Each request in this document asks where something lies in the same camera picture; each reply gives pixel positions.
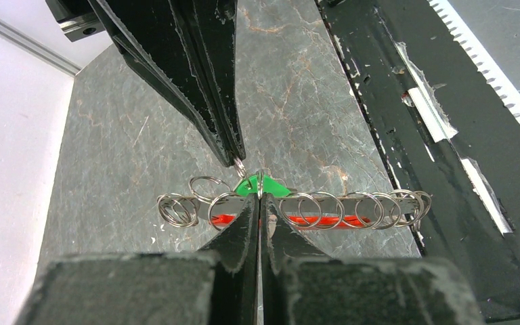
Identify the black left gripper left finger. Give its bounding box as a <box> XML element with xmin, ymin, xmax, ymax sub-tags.
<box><xmin>16</xmin><ymin>194</ymin><xmax>260</xmax><ymax>324</ymax></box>

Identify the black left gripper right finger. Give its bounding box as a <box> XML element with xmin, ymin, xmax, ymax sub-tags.
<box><xmin>259</xmin><ymin>194</ymin><xmax>484</xmax><ymax>324</ymax></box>

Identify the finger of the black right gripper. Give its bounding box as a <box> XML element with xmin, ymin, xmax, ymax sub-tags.
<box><xmin>169</xmin><ymin>1</ymin><xmax>246</xmax><ymax>163</ymax></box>

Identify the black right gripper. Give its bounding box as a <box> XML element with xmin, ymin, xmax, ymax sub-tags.
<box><xmin>44</xmin><ymin>0</ymin><xmax>236</xmax><ymax>169</ymax></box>

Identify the small green object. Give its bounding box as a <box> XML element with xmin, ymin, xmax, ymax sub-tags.
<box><xmin>234</xmin><ymin>175</ymin><xmax>292</xmax><ymax>197</ymax></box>

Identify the metal key holder red handle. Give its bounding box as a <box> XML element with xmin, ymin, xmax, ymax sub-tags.
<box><xmin>156</xmin><ymin>188</ymin><xmax>432</xmax><ymax>230</ymax></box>

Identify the silver split key ring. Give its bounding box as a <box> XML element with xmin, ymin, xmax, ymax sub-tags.
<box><xmin>233</xmin><ymin>154</ymin><xmax>248</xmax><ymax>180</ymax></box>

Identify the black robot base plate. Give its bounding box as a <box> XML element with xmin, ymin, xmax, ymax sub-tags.
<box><xmin>317</xmin><ymin>1</ymin><xmax>520</xmax><ymax>324</ymax></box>

